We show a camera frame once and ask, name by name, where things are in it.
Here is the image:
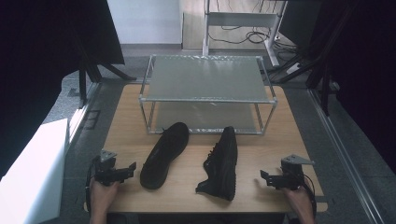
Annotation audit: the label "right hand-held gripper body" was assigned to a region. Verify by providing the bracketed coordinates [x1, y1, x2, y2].
[271, 154, 316, 191]

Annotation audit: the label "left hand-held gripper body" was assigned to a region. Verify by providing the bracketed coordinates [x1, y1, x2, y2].
[92, 149, 129, 188]

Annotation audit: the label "black shoe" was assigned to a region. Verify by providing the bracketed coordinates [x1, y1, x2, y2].
[195, 125, 239, 202]
[139, 121, 191, 190]

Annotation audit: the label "grey two-tier shoe rack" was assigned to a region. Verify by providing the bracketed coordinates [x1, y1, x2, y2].
[137, 54, 278, 136]

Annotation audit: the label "person's left hand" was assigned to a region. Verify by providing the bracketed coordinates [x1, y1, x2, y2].
[89, 178, 121, 217]

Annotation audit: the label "person's right hand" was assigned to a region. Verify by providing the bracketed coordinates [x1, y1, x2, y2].
[282, 186, 314, 217]

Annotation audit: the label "white box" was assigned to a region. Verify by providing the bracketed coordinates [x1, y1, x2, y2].
[0, 118, 70, 224]

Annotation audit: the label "black stand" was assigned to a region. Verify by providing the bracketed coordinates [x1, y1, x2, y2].
[268, 18, 335, 117]
[77, 36, 138, 109]

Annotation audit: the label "white power strip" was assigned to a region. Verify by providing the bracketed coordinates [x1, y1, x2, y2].
[285, 63, 302, 76]

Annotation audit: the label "black curtain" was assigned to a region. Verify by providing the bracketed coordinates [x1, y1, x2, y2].
[307, 0, 396, 175]
[0, 0, 126, 180]

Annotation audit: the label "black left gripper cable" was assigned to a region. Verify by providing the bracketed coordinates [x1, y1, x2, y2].
[85, 157, 101, 217]

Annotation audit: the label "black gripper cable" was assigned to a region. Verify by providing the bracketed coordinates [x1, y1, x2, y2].
[299, 173, 318, 218]
[85, 157, 101, 217]

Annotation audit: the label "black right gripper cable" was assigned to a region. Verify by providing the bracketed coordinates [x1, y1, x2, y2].
[299, 173, 318, 218]

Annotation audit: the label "metal floor rail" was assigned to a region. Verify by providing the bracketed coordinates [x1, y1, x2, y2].
[66, 81, 102, 146]
[307, 88, 388, 224]

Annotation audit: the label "black floor cables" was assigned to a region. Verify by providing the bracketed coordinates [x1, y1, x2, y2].
[207, 23, 301, 54]

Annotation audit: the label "white metal desk frame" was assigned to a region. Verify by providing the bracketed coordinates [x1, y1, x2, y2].
[202, 0, 289, 68]

